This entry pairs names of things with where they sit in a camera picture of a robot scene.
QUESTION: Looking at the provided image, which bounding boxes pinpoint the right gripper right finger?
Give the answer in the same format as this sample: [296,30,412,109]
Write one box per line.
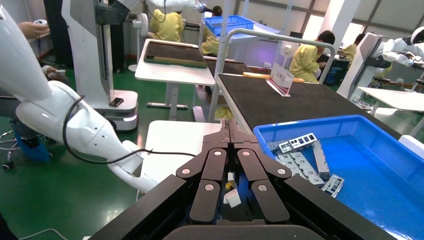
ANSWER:
[229,118,398,240]

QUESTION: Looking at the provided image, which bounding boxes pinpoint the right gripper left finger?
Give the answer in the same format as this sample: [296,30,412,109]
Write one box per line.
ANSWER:
[89,118,231,240]

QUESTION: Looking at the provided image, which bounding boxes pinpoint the grey metal brackets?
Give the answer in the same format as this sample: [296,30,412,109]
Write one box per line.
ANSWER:
[276,151,326,188]

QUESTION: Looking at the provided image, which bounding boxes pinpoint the long grey metal channel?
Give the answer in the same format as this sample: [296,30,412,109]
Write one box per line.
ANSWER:
[312,140,331,182]

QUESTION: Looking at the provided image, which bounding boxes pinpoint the yellow cloth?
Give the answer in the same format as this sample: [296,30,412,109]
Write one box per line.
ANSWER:
[214,106,234,121]

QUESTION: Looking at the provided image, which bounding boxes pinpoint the black conveyor belt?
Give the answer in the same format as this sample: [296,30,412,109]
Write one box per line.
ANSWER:
[207,28,336,123]

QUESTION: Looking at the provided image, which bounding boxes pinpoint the blue plastic bin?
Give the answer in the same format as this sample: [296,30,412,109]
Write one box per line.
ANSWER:
[253,114,424,240]

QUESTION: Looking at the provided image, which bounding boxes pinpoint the acrylic sign with red print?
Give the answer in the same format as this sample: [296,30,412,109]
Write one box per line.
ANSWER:
[265,62,296,98]

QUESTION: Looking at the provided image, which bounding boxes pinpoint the white desk with tray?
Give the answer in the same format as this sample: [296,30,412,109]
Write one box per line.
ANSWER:
[134,38,216,122]

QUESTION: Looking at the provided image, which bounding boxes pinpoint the black smartphone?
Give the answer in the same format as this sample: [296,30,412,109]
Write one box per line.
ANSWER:
[108,96,125,108]

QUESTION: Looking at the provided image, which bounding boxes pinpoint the seated person yellow coat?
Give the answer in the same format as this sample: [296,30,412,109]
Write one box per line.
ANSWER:
[288,29,336,84]

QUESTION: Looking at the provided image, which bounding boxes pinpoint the black tray green edge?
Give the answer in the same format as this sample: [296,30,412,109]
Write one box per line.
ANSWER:
[144,41,209,70]

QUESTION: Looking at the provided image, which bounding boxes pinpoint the person in yellow coat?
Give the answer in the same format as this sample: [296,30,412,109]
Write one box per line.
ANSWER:
[149,8,185,43]
[200,4,229,57]
[342,32,367,64]

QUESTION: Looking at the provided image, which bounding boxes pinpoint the white foam block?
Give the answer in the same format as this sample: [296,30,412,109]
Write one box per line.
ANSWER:
[398,134,424,160]

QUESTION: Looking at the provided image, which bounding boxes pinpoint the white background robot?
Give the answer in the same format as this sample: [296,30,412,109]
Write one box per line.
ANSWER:
[336,25,424,100]

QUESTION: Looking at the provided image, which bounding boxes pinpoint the white background table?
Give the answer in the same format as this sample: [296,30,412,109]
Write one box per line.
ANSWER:
[357,86,424,114]

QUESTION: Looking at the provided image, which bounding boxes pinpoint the blue plastic crate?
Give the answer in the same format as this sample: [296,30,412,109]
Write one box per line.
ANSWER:
[203,14,256,37]

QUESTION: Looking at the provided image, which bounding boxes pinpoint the white standing fan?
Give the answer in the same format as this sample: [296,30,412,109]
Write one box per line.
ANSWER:
[127,12,150,74]

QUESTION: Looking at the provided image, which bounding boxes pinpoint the white robot column with base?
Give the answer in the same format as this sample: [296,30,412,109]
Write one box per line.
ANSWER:
[61,0,140,133]

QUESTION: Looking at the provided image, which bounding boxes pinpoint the seated operator with controller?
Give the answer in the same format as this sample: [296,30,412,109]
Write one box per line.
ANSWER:
[0,19,72,165]

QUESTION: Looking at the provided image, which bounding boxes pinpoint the slim ladder metal bracket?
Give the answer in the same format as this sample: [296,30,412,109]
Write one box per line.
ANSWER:
[287,132,318,151]

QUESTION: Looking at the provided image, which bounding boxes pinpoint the windowed metal bracket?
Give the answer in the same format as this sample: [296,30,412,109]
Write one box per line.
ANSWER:
[321,174,346,199]

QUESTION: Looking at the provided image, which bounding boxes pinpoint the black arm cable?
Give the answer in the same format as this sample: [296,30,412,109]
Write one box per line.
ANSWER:
[61,95,198,166]

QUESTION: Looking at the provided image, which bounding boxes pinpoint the white floor cable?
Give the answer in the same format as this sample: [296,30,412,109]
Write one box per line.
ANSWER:
[18,227,69,240]

